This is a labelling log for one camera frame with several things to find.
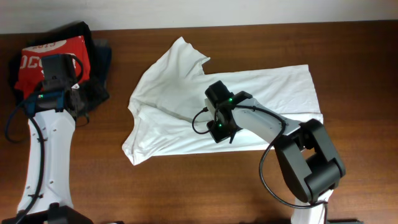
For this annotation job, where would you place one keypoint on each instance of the dark navy folded garment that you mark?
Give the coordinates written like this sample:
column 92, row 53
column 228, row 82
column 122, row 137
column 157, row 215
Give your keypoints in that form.
column 104, row 57

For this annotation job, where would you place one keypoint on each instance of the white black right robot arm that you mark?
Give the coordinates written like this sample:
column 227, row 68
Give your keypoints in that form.
column 309, row 162

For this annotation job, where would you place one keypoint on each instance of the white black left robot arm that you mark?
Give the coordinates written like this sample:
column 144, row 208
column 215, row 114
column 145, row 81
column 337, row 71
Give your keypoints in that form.
column 52, row 110

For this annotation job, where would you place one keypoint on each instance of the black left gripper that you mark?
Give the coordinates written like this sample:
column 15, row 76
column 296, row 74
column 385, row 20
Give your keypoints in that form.
column 79, row 101

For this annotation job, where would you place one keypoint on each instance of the black folded shirt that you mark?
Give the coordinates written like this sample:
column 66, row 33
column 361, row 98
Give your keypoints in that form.
column 95, row 92

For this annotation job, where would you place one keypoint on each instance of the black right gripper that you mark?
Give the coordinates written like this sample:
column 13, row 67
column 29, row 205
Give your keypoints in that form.
column 218, row 131

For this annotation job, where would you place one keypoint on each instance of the red soccer folded shirt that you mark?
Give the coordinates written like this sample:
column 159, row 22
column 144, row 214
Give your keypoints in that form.
column 29, row 72

